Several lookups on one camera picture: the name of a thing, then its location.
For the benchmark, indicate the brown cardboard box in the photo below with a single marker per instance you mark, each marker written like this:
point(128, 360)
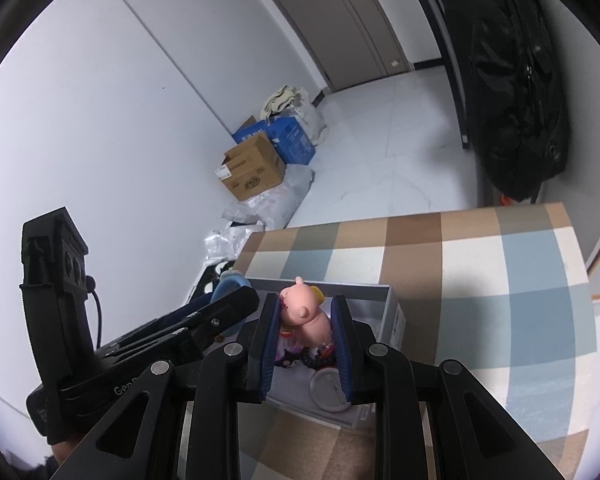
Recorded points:
point(255, 170)

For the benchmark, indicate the person's left forearm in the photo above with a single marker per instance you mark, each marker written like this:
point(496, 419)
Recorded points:
point(70, 452)

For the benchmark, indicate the white plastic sack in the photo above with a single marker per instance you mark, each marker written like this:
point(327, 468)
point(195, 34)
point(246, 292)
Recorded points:
point(312, 117)

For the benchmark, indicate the grey shallow box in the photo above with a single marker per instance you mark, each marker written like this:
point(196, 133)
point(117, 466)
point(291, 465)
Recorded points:
point(392, 317)

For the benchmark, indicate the checkered table cloth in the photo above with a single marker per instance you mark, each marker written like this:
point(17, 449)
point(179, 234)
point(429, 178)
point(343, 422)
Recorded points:
point(480, 285)

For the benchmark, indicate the pink pig toy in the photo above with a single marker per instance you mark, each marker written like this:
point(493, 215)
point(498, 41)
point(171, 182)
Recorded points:
point(300, 310)

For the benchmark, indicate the blue cardboard box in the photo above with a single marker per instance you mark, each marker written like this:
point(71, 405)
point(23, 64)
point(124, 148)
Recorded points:
point(292, 140)

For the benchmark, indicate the grey door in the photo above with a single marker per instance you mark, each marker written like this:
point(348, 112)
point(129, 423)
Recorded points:
point(340, 25)

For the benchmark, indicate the clear plastic bag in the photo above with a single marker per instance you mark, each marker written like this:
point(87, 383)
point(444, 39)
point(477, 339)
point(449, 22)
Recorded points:
point(225, 245)

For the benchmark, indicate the black backpack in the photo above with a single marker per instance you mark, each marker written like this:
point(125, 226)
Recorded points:
point(510, 85)

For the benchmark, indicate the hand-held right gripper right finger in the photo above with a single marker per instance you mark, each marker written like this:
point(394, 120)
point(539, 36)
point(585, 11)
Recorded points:
point(342, 350)

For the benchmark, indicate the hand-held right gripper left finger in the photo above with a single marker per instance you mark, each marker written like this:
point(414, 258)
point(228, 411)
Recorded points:
point(265, 345)

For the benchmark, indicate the grey parcel bag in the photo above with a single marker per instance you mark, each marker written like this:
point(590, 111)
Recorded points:
point(280, 200)

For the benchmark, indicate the white round badge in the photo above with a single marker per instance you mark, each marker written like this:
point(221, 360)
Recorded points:
point(325, 387)

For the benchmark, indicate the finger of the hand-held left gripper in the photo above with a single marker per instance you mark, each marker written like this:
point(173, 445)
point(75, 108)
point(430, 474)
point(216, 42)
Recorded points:
point(225, 312)

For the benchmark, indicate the beige folded cloth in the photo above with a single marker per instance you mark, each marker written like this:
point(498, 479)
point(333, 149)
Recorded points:
point(280, 97)

